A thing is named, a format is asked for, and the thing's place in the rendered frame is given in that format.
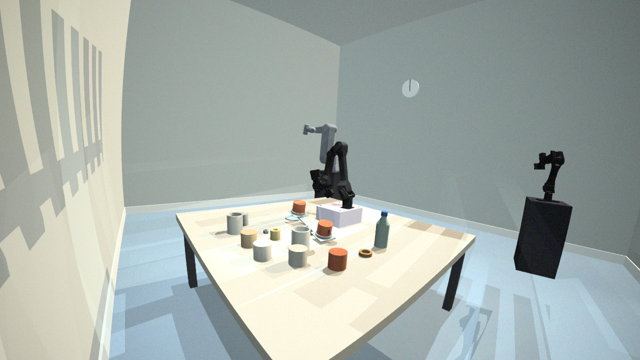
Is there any orange ring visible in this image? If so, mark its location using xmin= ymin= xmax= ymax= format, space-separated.
xmin=358 ymin=248 xmax=373 ymax=258

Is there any tan cylinder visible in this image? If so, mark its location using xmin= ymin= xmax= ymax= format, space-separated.
xmin=240 ymin=229 xmax=257 ymax=249

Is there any brown cylinder with orange top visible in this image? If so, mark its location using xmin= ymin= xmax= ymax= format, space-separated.
xmin=327 ymin=248 xmax=348 ymax=272

